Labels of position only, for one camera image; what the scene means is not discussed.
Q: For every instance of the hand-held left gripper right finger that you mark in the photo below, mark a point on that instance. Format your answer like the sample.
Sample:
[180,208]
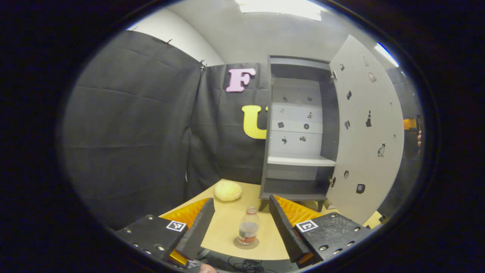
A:
[282,227]

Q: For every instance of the black backdrop cloth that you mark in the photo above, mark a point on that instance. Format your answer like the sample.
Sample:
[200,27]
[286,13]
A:
[121,132]

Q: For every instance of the grey cabinet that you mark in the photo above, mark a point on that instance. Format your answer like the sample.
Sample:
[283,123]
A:
[299,160]

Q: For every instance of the narrow ceiling light strip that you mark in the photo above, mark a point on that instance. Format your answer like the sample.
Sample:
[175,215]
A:
[386,55]

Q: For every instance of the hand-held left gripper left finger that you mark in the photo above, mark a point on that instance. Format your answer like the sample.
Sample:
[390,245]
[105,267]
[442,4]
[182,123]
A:
[199,233]

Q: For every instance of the brown round coaster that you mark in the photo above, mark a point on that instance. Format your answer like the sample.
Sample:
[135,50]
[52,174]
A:
[256,244]

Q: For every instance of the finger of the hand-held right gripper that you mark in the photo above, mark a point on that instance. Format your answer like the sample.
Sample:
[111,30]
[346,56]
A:
[409,124]

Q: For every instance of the grey cabinet door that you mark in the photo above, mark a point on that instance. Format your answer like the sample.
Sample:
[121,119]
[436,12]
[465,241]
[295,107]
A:
[363,151]

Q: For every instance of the pale yellow round bun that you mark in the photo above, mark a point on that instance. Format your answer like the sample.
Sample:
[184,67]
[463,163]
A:
[228,190]

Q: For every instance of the wide ceiling light panel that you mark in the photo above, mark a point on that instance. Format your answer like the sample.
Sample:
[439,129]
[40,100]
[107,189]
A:
[280,7]

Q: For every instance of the clear plastic bottle red label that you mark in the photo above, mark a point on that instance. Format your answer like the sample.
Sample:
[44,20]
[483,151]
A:
[249,231]

